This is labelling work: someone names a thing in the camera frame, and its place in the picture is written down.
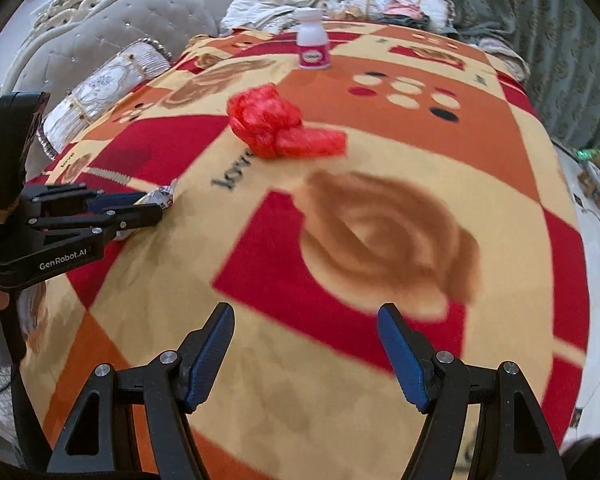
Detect red orange patterned blanket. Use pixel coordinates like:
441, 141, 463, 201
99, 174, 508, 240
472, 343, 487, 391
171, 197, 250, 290
21, 22, 588, 479

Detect orange silver candy wrapper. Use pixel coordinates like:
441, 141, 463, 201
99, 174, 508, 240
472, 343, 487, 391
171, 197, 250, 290
134, 179, 178, 212

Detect white pink pill bottle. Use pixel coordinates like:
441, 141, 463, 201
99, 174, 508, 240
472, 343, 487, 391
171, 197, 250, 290
294, 8, 330, 70

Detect green patterned curtain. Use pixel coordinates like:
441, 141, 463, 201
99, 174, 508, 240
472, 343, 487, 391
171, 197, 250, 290
450, 0, 600, 148

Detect small wooden stool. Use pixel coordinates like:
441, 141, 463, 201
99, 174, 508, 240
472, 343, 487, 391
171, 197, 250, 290
578, 160, 600, 202

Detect cream embroidered pillow right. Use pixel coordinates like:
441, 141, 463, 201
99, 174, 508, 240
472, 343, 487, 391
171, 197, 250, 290
341, 0, 455, 34

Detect white cylindrical bolster pillow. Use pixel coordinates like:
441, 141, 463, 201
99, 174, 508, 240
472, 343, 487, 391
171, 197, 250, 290
36, 38, 172, 160

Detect crumpled red plastic bag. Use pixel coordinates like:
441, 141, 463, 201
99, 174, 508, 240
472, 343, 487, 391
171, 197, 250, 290
226, 84, 348, 159

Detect grey tufted headboard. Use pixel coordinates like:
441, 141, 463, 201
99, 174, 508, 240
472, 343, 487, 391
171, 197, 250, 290
0, 0, 232, 107

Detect folded clothes pile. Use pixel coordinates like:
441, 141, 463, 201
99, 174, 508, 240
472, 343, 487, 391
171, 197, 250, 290
382, 0, 426, 21

